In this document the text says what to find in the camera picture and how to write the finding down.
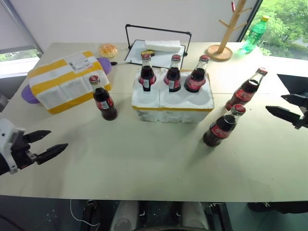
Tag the white foam block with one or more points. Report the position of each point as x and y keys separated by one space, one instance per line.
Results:
x=162 y=45

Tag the yellow sponge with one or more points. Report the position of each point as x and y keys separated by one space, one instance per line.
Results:
x=147 y=52

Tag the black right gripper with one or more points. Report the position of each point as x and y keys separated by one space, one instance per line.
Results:
x=303 y=120

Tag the round bread bun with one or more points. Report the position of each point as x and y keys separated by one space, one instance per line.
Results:
x=108 y=50

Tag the white rounded robot leg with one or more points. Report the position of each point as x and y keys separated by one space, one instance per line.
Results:
x=125 y=216
x=195 y=216

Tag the small red hanging tag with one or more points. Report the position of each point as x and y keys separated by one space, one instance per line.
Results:
x=233 y=5

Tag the glass cola bottle red cap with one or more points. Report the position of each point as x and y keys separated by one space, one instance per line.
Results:
x=146 y=75
x=220 y=130
x=245 y=93
x=195 y=81
x=172 y=78
x=104 y=106

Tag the wooden mug tree stand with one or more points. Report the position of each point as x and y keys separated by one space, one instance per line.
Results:
x=220 y=51

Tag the white styrofoam bottle tray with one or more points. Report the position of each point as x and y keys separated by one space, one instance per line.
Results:
x=173 y=113

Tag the purple oblong plastic tray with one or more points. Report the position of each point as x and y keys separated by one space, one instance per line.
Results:
x=28 y=95

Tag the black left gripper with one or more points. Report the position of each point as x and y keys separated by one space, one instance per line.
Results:
x=22 y=154

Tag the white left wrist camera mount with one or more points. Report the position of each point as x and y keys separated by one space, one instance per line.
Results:
x=7 y=139

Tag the green plastic bottle yellow cap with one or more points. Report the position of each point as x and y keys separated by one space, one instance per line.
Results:
x=253 y=34

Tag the dark window frame bar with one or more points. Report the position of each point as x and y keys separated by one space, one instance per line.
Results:
x=24 y=26

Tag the white package with yellow tape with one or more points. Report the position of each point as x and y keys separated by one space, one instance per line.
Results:
x=67 y=89

